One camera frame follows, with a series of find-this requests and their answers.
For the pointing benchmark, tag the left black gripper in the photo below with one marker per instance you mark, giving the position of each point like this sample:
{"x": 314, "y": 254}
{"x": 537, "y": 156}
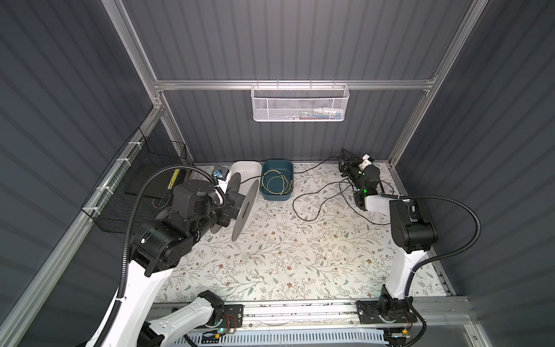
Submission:
{"x": 225, "y": 209}

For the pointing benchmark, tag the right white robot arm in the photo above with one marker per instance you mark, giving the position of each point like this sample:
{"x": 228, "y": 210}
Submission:
{"x": 412, "y": 230}

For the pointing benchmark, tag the teal plastic tray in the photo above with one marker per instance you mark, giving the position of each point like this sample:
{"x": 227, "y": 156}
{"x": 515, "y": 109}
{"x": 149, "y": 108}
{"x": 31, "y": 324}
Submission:
{"x": 277, "y": 180}

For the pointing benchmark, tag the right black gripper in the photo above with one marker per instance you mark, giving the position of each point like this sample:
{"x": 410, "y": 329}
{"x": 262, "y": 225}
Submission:
{"x": 351, "y": 164}

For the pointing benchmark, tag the yellow marker pen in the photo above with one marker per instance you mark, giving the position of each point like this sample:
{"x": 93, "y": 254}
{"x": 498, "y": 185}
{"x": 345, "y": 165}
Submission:
{"x": 173, "y": 179}

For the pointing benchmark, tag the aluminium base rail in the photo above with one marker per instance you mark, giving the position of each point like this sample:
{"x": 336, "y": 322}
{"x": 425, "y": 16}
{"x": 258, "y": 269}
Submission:
{"x": 343, "y": 313}

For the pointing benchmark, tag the black wire mesh basket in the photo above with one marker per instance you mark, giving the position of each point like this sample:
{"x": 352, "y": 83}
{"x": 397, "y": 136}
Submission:
{"x": 111, "y": 202}

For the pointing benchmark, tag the white plastic tray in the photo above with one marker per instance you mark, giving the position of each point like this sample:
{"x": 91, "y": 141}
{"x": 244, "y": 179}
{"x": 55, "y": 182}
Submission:
{"x": 245, "y": 175}

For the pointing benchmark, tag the dark grey cable spool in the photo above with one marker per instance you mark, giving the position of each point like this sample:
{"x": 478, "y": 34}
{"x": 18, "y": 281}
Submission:
{"x": 243, "y": 208}

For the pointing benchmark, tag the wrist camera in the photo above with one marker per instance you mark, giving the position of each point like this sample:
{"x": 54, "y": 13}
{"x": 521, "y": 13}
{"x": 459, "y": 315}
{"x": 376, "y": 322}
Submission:
{"x": 366, "y": 160}
{"x": 223, "y": 176}

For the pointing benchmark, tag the white wire mesh basket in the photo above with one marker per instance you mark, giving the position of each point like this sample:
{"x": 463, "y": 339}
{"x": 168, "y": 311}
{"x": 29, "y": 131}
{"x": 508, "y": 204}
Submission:
{"x": 271, "y": 102}

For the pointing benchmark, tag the items in white basket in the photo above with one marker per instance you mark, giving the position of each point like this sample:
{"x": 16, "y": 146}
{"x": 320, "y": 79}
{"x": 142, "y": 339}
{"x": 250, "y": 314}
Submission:
{"x": 330, "y": 114}

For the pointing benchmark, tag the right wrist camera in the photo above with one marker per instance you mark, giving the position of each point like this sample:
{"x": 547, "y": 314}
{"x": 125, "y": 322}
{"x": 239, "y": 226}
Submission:
{"x": 366, "y": 160}

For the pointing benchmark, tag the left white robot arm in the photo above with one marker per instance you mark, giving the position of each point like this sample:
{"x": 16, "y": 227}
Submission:
{"x": 151, "y": 253}

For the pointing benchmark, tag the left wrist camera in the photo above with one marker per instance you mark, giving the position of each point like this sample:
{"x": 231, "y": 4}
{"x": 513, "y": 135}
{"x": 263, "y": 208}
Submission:
{"x": 223, "y": 176}

